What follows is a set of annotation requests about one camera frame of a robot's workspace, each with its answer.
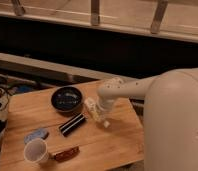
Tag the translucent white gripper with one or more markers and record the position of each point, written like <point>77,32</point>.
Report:
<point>105,105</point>

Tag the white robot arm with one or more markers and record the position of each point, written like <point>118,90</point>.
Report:
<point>170,116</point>

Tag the black ceramic bowl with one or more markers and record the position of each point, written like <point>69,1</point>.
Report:
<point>66,99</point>

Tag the black rectangular box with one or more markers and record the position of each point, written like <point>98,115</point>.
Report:
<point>72,124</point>

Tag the wooden table board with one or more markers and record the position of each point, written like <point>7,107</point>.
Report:
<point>100,149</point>

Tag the brown snack bar wrapper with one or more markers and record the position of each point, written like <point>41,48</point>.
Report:
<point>66,154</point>

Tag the blue sponge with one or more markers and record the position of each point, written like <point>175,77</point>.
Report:
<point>38,133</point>

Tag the white paper cup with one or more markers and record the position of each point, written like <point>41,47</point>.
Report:
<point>36,151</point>

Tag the middle metal railing post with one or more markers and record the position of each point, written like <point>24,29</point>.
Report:
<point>95,12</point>

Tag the metal railing post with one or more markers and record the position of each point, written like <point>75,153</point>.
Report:
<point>158,16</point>
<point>18,8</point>
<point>95,12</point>

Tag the right metal railing post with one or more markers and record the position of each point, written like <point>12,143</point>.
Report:
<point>158,16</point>

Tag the left metal railing post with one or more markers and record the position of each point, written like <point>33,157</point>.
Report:
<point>18,8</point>

